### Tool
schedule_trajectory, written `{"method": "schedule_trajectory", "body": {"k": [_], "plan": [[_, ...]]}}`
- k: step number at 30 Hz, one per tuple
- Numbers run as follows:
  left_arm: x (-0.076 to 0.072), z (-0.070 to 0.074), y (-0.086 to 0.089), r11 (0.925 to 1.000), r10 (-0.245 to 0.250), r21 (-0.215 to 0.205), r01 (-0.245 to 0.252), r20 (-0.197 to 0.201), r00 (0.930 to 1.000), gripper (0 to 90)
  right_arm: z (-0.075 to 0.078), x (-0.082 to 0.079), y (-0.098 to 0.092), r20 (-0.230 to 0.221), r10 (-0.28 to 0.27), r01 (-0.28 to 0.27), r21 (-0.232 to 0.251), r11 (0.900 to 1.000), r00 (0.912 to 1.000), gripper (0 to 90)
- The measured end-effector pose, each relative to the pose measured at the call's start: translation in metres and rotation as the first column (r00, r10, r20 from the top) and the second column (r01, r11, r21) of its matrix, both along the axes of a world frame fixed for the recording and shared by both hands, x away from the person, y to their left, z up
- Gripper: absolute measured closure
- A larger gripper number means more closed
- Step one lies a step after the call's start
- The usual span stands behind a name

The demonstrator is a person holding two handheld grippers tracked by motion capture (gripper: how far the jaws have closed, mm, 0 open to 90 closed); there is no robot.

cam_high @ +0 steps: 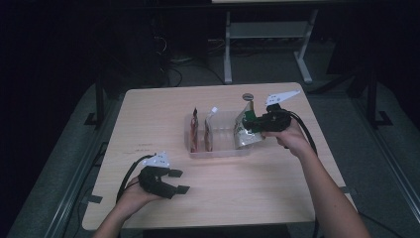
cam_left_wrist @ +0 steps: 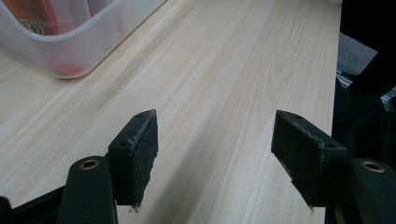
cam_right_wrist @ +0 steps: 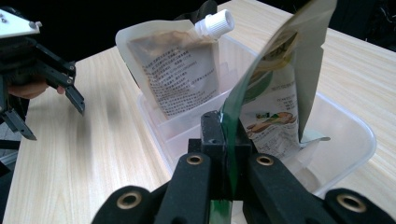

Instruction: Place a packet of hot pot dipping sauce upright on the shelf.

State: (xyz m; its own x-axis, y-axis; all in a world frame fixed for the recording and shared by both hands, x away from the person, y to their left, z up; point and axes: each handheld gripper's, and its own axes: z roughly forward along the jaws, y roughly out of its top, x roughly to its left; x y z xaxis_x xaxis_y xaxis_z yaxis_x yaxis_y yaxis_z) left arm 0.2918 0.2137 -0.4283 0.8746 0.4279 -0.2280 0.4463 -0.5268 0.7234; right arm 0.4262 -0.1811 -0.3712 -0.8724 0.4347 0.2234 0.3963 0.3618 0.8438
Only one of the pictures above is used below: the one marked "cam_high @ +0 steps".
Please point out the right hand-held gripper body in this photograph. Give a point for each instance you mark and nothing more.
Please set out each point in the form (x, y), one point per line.
(275, 120)

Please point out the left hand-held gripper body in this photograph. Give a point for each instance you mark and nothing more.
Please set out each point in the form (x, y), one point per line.
(155, 183)

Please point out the green and white packet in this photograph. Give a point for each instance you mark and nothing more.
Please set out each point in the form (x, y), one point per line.
(244, 139)

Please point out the clear plastic container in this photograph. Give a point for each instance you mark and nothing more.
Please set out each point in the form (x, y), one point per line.
(223, 145)

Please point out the white spouted sauce pouch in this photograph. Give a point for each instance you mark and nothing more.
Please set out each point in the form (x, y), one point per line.
(208, 130)

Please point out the red snack packet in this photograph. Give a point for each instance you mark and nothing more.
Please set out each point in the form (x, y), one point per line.
(194, 130)

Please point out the person's left hand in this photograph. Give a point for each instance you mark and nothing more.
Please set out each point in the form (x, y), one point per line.
(135, 200)

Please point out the person's right hand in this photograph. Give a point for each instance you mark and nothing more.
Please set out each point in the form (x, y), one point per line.
(292, 140)

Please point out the gray table grommet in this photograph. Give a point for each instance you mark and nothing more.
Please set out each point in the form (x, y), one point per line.
(248, 96)

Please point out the gray tape strip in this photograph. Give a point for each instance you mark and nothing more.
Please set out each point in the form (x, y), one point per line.
(346, 190)
(93, 199)

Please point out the black metal stand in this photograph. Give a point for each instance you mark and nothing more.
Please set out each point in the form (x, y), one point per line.
(99, 102)
(372, 99)

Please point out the aluminium rail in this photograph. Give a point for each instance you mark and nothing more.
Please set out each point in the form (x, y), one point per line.
(388, 158)
(89, 158)

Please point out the white metal desk frame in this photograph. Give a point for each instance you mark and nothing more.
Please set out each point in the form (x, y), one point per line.
(267, 29)

